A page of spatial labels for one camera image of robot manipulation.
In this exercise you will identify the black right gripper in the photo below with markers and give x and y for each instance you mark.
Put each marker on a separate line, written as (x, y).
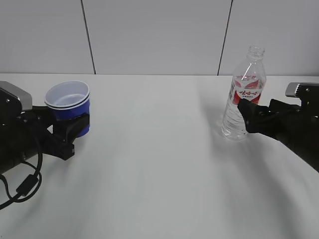
(297, 130)

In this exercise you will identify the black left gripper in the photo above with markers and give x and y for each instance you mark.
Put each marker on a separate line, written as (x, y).
(22, 138)

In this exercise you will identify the blue paper cup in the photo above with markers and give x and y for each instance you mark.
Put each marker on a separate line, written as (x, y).
(68, 99)

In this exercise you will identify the clear Wahaha water bottle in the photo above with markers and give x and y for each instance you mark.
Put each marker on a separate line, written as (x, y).
(248, 82)

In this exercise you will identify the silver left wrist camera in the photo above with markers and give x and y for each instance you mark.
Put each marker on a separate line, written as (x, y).
(13, 101)

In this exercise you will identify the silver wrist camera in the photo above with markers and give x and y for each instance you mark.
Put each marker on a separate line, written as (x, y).
(13, 101)
(308, 93)

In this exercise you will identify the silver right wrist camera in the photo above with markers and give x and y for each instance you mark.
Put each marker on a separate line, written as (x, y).
(308, 93)

